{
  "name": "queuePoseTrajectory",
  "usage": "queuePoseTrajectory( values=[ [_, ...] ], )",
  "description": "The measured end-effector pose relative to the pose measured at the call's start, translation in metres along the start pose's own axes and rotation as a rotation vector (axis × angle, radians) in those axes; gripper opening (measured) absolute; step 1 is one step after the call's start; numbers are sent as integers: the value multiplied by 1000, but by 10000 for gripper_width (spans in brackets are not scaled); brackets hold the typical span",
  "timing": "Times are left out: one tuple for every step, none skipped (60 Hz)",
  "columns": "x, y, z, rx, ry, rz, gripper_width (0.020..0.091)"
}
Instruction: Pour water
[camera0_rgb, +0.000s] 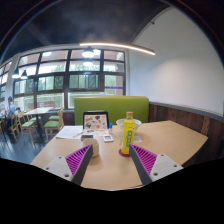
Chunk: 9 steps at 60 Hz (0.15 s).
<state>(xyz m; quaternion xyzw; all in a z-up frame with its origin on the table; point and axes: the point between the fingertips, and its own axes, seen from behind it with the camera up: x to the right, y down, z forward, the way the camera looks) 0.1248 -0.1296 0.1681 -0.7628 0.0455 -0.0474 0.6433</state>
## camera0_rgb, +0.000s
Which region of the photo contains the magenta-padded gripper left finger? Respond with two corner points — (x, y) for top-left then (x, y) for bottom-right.
(43, 143), (94, 186)

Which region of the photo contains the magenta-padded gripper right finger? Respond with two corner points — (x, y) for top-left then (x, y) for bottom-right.
(128, 143), (184, 186)

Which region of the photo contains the yellow drink bottle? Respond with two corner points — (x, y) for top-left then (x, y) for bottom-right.
(120, 111), (137, 156)

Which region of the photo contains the white paper sheet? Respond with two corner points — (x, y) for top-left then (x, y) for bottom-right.
(55, 125), (84, 140)

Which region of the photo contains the white cup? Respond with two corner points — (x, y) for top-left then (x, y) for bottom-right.
(82, 137), (100, 158)

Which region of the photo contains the flat round red coaster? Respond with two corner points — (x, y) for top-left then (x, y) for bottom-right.
(118, 148), (133, 158)

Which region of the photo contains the group of wooden green-seated chairs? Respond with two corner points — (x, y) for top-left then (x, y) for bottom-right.
(0, 107), (65, 143)

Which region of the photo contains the light wooden dining table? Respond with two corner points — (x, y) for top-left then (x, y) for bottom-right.
(23, 106), (54, 143)

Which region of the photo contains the white bowl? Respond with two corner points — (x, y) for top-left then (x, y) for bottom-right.
(115, 118), (143, 132)

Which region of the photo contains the person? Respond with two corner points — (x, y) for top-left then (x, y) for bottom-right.
(4, 95), (17, 134)

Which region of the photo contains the green upholstered bench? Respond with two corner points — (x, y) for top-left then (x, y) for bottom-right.
(73, 95), (150, 126)

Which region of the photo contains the large black-framed window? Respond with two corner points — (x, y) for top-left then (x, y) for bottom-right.
(0, 48), (127, 113)

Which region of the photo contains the group of pendant lamps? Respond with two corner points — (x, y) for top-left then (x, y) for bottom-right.
(11, 46), (96, 80)

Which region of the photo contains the long curved ceiling light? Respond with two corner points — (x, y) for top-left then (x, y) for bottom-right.
(79, 41), (156, 56)

